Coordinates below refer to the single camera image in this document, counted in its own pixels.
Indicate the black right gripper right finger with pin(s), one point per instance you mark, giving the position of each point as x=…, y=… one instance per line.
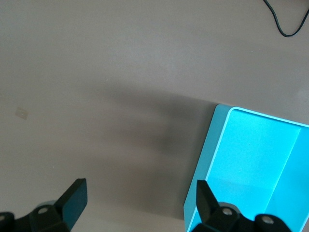
x=207, y=205

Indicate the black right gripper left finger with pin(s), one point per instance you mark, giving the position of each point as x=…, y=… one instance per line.
x=72, y=203

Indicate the blue plastic box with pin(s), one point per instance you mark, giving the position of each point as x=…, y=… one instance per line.
x=253, y=149

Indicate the small square tape mark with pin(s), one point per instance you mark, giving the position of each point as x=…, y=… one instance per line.
x=21, y=113

